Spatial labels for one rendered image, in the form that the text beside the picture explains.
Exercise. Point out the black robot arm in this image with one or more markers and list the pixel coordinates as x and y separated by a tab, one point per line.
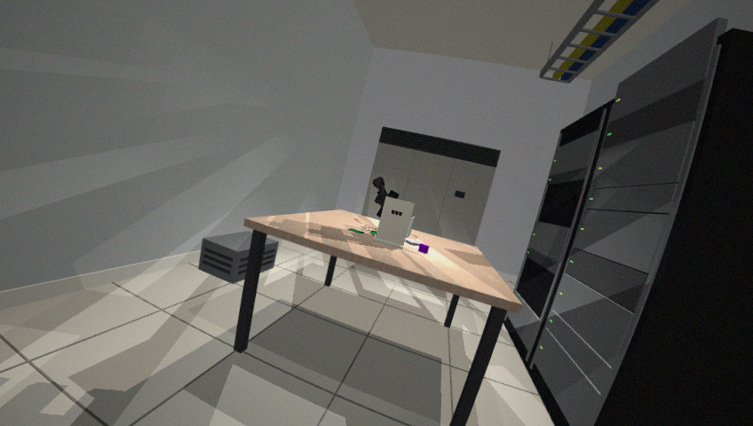
379	183

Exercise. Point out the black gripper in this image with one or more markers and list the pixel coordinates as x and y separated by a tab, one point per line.
393	195

